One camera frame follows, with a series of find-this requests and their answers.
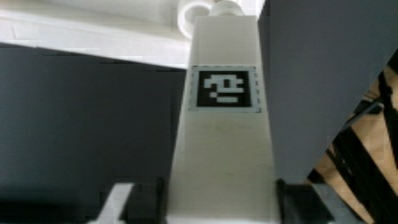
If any white desk top tray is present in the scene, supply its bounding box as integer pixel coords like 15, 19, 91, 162
0, 0, 267, 69

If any white desk leg with marker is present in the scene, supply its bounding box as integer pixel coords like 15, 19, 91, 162
166, 0, 281, 224

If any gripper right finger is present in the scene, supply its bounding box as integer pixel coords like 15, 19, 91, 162
276, 179, 356, 224

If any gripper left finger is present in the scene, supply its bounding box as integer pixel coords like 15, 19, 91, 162
88, 178, 168, 224

